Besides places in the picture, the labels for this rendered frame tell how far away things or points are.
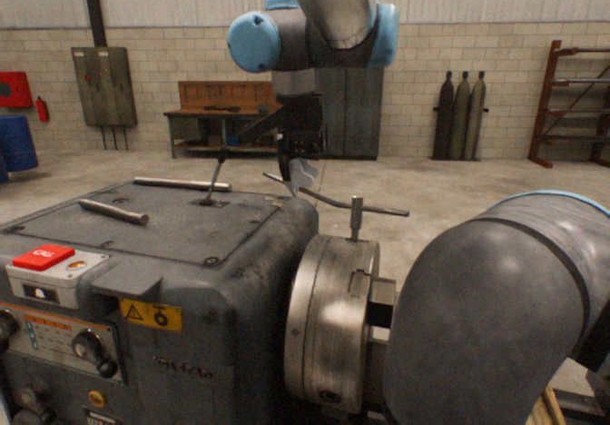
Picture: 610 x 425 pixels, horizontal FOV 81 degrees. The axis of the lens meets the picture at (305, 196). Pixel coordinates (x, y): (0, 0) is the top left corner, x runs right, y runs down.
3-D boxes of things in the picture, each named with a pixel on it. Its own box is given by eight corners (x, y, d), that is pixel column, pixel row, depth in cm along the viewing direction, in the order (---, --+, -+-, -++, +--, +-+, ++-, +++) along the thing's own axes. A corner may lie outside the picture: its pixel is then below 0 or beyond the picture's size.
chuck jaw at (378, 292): (352, 325, 66) (348, 297, 57) (356, 300, 69) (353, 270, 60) (413, 337, 63) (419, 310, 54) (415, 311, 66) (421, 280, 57)
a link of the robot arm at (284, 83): (264, 72, 59) (280, 64, 66) (267, 99, 62) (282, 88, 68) (307, 71, 57) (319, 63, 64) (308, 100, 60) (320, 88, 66)
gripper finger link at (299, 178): (313, 205, 70) (310, 163, 66) (285, 202, 72) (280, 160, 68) (317, 197, 73) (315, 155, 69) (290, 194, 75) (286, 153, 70)
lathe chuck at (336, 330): (297, 443, 58) (310, 255, 55) (335, 350, 88) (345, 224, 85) (351, 459, 56) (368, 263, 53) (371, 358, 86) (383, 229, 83)
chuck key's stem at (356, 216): (360, 254, 70) (365, 196, 69) (356, 257, 68) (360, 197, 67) (350, 252, 71) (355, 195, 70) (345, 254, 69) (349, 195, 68)
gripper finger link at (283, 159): (288, 184, 68) (283, 142, 64) (280, 184, 69) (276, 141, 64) (295, 174, 72) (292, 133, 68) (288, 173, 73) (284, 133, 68)
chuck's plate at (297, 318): (277, 437, 59) (289, 252, 56) (321, 347, 89) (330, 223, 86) (297, 443, 58) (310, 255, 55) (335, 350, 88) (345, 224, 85)
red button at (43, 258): (14, 271, 55) (10, 259, 55) (50, 253, 61) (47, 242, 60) (43, 277, 54) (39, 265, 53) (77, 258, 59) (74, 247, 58)
